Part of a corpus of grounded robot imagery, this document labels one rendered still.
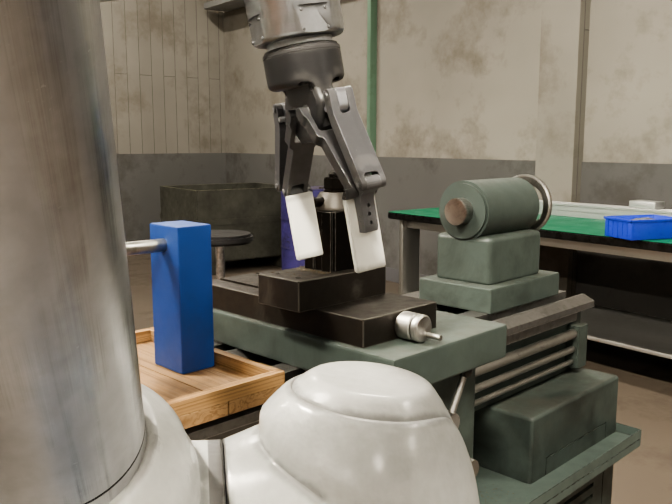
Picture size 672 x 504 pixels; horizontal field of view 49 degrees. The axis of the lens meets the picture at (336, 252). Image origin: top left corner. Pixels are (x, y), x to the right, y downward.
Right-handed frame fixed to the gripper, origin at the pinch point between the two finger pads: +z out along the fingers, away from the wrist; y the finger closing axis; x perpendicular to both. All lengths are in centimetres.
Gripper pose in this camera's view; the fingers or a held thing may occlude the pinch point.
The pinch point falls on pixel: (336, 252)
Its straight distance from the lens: 73.3
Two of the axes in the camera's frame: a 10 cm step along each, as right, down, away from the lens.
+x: 8.8, -2.2, 4.2
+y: 4.4, 0.7, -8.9
